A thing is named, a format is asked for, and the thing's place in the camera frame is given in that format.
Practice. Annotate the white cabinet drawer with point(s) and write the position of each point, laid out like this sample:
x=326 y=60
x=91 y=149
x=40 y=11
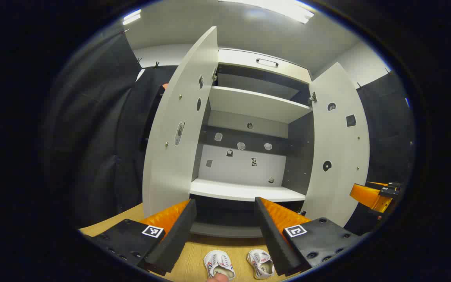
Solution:
x=241 y=58

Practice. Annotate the white shoe cabinet door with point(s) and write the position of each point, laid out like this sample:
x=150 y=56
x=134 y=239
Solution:
x=170 y=176
x=339 y=188

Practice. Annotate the black backdrop cloth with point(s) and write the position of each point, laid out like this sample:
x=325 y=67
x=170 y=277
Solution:
x=92 y=137

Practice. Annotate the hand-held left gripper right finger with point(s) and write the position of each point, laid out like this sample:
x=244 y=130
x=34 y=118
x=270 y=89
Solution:
x=272 y=239

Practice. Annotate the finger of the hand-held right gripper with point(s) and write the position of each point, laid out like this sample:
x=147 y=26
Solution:
x=368 y=196

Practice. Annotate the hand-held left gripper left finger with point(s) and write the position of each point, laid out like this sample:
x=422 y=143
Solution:
x=174 y=239

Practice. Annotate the white canvas shoe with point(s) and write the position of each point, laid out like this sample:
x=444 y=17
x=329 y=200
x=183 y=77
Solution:
x=218 y=261
x=262 y=264

